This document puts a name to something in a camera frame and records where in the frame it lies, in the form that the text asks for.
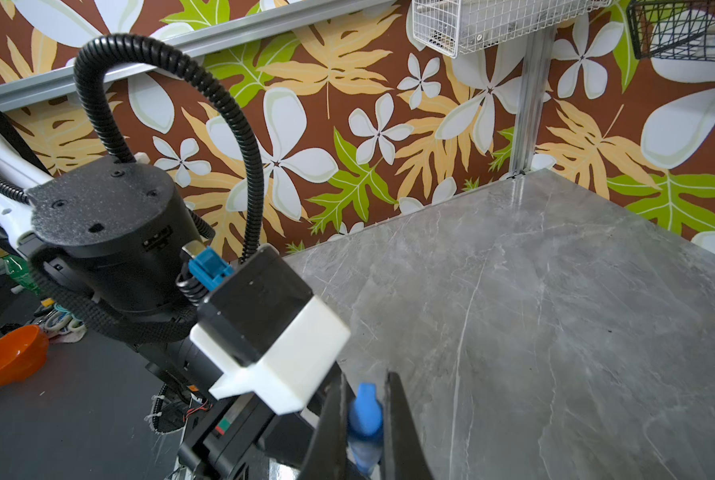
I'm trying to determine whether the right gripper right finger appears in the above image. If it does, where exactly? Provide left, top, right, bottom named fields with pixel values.
left=383, top=371, right=433, bottom=480

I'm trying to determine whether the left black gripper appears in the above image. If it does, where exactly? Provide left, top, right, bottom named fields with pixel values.
left=178, top=393, right=320, bottom=479

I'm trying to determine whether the blue pen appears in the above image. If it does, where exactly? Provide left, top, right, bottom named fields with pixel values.
left=348, top=435, right=383, bottom=477

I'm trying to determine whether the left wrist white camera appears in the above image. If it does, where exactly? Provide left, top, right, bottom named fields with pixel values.
left=184, top=244, right=351, bottom=415

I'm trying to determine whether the blue pen cap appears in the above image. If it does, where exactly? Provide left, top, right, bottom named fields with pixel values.
left=348, top=383, right=383, bottom=440

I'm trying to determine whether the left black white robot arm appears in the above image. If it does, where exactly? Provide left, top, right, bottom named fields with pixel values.
left=0, top=33, right=352, bottom=479

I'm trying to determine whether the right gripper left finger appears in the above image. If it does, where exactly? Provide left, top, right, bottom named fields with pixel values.
left=298, top=365, right=352, bottom=480

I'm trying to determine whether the orange bowl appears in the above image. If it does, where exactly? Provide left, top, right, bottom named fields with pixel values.
left=0, top=325, right=49, bottom=386

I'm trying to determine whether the white wire basket left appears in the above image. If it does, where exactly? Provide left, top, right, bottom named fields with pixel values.
left=409, top=0, right=611, bottom=58

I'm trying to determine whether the green plastic bottle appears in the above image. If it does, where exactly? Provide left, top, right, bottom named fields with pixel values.
left=3, top=254, right=40, bottom=294

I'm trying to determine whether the black wire basket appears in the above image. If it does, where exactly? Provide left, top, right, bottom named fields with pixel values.
left=625, top=0, right=715, bottom=62

